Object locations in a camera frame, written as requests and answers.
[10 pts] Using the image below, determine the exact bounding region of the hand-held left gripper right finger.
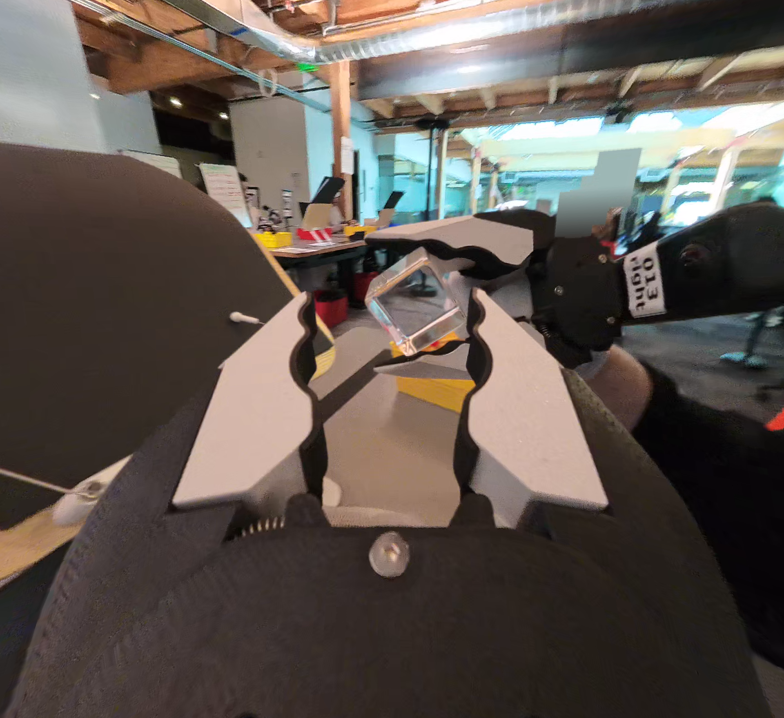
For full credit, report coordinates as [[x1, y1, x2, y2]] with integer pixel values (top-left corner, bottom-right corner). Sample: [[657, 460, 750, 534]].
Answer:
[[454, 288, 610, 528]]

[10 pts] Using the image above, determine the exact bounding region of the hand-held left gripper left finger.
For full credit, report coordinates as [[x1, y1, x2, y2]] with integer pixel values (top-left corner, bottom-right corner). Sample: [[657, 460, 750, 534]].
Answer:
[[171, 292, 328, 513]]

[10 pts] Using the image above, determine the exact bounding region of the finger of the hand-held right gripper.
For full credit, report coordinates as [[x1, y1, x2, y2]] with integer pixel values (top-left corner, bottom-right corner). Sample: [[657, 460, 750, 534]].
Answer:
[[371, 335, 479, 383], [363, 209, 557, 324]]

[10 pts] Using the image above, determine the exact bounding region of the clear acrylic cube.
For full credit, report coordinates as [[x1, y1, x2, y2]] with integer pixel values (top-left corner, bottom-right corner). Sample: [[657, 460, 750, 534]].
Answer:
[[364, 248, 468, 358]]

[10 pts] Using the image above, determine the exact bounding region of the person's right forearm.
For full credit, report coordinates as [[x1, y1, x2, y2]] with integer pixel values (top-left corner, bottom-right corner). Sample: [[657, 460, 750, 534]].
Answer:
[[576, 345, 784, 664]]

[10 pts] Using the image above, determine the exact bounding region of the person's left hand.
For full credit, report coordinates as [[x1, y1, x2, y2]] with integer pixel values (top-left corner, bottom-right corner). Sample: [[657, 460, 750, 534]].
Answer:
[[323, 505, 455, 528]]

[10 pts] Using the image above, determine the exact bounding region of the yellow plastic bin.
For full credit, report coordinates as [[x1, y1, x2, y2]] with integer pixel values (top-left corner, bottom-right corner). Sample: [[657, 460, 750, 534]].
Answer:
[[392, 332, 477, 414]]

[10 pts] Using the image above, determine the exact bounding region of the red bin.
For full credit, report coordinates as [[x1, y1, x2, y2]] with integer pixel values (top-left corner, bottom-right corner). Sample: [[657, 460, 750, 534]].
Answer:
[[314, 289, 350, 330]]

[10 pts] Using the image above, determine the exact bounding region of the cluttered work table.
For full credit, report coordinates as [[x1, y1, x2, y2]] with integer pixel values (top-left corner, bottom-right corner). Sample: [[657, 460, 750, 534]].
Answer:
[[266, 234, 368, 309]]

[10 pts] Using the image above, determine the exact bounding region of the wooden support column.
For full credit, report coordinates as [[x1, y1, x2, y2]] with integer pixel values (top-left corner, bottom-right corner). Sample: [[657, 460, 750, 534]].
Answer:
[[330, 60, 355, 222]]

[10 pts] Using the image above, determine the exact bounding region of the wood-framed dark divider panel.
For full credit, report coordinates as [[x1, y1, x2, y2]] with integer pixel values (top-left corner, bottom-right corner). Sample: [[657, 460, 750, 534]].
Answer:
[[0, 142, 338, 581]]

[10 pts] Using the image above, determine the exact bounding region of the white board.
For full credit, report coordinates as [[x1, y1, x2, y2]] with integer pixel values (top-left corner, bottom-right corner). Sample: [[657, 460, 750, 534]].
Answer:
[[198, 163, 253, 229]]

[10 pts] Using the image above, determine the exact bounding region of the silver ceiling duct run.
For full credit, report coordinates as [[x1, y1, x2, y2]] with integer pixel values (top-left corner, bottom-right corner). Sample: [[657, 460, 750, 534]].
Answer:
[[80, 0, 784, 67]]

